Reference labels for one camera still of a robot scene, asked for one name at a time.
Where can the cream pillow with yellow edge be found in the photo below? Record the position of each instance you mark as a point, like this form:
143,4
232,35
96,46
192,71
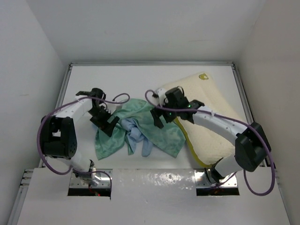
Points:
206,146

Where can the green and blue pillowcase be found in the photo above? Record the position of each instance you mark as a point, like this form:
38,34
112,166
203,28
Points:
136,125

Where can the metal base plate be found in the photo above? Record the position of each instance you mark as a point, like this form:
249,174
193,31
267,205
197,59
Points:
204,179
95,180

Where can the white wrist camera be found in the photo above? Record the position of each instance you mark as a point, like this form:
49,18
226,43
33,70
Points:
111,108
162,99

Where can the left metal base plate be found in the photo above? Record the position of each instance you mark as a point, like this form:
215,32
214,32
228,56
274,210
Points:
95,180

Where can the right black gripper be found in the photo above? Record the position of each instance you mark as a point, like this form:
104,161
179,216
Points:
157,122

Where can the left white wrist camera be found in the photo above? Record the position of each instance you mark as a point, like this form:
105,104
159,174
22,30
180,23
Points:
111,108

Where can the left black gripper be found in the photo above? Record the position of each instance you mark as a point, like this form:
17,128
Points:
102,124

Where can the white front cover board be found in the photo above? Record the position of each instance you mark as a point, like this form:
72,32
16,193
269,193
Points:
146,197

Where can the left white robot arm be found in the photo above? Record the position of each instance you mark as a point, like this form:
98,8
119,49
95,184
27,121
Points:
56,137

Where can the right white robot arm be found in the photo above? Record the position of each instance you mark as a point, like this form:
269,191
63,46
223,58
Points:
251,146

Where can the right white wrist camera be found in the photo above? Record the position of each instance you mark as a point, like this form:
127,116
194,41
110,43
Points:
162,99

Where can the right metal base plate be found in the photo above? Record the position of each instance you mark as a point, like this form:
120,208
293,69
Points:
204,179

